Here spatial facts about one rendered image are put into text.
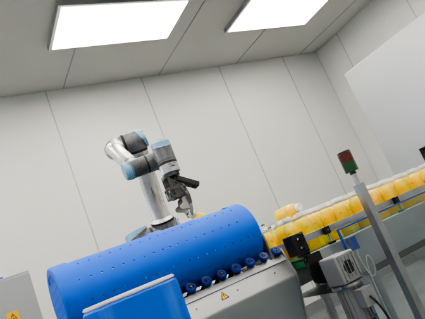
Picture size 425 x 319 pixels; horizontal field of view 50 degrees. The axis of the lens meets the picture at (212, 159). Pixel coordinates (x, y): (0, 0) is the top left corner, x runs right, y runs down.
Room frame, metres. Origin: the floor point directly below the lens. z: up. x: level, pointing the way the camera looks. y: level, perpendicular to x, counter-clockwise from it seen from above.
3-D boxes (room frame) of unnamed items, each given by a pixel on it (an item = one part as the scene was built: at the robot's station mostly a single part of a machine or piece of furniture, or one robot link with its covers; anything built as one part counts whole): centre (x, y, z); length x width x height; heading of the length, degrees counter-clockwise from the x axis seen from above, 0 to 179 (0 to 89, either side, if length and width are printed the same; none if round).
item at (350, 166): (2.10, -0.57, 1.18); 0.06 x 0.06 x 0.05
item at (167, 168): (2.05, 0.20, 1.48); 0.10 x 0.09 x 0.05; 31
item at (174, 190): (2.05, 0.21, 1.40); 0.09 x 0.08 x 0.12; 121
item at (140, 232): (2.81, 0.60, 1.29); 0.17 x 0.15 x 0.18; 108
